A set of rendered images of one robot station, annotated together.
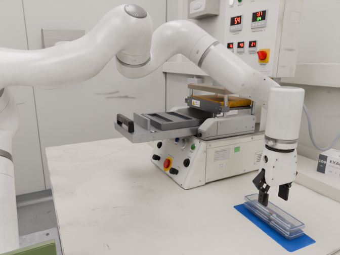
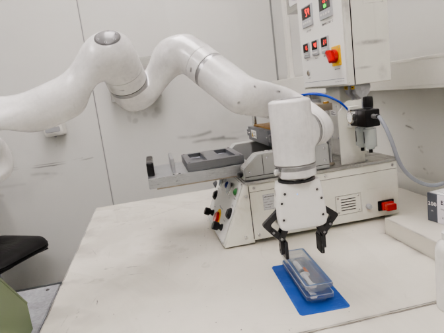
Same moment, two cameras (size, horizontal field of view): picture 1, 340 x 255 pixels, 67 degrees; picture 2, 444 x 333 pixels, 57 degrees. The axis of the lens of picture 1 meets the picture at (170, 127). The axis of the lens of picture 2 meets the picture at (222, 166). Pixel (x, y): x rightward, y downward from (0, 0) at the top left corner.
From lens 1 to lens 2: 0.45 m
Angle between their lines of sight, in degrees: 19
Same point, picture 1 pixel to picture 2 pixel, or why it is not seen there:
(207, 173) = (256, 226)
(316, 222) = (375, 285)
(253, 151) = (332, 194)
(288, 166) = (306, 203)
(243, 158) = not seen: hidden behind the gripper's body
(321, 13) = not seen: outside the picture
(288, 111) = (284, 129)
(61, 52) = (37, 93)
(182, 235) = (182, 295)
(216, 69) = (210, 88)
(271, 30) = (338, 18)
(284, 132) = (285, 157)
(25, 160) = not seen: hidden behind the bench
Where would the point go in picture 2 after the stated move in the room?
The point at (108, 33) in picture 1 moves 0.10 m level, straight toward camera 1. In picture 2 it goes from (80, 66) to (60, 63)
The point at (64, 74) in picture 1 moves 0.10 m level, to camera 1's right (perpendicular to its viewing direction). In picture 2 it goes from (40, 115) to (77, 110)
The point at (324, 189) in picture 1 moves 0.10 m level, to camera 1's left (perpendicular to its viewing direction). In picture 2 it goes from (422, 245) to (376, 245)
